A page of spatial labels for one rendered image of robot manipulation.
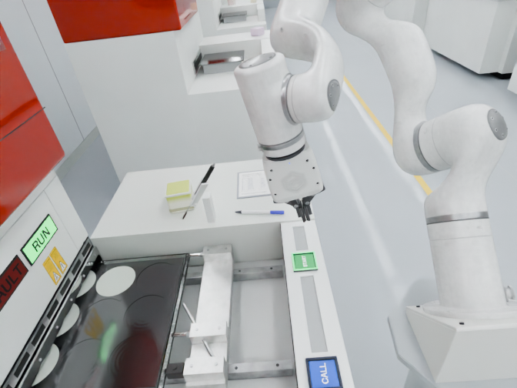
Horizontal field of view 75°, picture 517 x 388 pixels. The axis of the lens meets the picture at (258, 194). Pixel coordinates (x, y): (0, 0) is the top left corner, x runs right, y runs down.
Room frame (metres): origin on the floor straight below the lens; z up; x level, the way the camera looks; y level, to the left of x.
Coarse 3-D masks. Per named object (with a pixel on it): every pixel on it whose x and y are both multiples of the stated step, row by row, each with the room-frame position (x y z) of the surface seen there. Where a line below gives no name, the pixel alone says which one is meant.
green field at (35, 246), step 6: (48, 216) 0.64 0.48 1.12; (48, 222) 0.63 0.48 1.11; (42, 228) 0.61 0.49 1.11; (48, 228) 0.62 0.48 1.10; (54, 228) 0.64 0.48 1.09; (36, 234) 0.58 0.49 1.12; (42, 234) 0.60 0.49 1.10; (48, 234) 0.61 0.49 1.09; (30, 240) 0.56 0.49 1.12; (36, 240) 0.58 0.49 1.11; (42, 240) 0.59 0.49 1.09; (30, 246) 0.55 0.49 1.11; (36, 246) 0.57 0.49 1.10; (42, 246) 0.58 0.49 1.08; (30, 252) 0.55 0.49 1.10; (36, 252) 0.56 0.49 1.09; (30, 258) 0.54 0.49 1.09
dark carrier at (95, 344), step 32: (128, 288) 0.59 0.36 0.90; (160, 288) 0.58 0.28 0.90; (96, 320) 0.51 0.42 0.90; (128, 320) 0.50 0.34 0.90; (160, 320) 0.49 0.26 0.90; (64, 352) 0.44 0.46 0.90; (96, 352) 0.43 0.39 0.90; (128, 352) 0.42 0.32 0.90; (160, 352) 0.41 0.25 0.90; (64, 384) 0.37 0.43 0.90; (96, 384) 0.36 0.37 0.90; (128, 384) 0.35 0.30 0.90
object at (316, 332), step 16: (288, 224) 0.69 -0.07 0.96; (304, 224) 0.69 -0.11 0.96; (288, 240) 0.63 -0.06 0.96; (304, 240) 0.63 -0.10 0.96; (288, 256) 0.58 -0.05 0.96; (320, 256) 0.56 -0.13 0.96; (288, 272) 0.53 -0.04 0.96; (304, 272) 0.52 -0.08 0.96; (320, 272) 0.52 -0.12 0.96; (288, 288) 0.48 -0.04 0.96; (304, 288) 0.48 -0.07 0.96; (320, 288) 0.47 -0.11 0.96; (304, 304) 0.44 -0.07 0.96; (320, 304) 0.43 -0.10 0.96; (304, 320) 0.40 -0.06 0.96; (320, 320) 0.40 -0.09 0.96; (336, 320) 0.39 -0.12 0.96; (304, 336) 0.37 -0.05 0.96; (320, 336) 0.36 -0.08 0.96; (336, 336) 0.36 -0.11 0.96; (304, 352) 0.34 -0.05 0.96; (320, 352) 0.33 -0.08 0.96; (336, 352) 0.33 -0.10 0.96; (304, 368) 0.31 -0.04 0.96; (304, 384) 0.28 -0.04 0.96; (352, 384) 0.27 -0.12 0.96
